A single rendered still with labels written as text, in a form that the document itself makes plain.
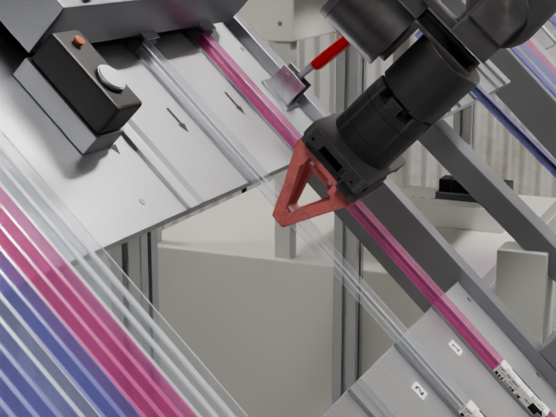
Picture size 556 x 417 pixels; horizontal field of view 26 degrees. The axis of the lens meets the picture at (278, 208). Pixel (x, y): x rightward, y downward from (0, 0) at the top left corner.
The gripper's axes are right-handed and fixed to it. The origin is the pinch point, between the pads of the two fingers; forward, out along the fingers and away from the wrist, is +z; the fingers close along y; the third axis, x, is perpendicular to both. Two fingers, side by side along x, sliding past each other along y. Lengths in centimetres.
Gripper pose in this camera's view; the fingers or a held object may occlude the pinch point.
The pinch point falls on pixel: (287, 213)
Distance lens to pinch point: 101.0
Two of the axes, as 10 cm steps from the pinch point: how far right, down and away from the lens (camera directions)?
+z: -6.5, 6.2, 4.3
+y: -4.0, 2.1, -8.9
